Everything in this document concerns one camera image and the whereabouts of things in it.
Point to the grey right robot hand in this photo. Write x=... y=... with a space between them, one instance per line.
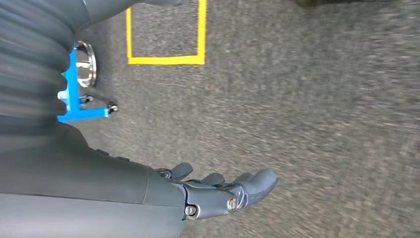
x=82 y=184

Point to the blue steel shelf rack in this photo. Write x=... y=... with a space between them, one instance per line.
x=73 y=98

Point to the yellow floor tape square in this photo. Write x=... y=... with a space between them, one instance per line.
x=164 y=60

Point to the chrome stanchion post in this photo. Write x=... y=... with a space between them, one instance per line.
x=90 y=65

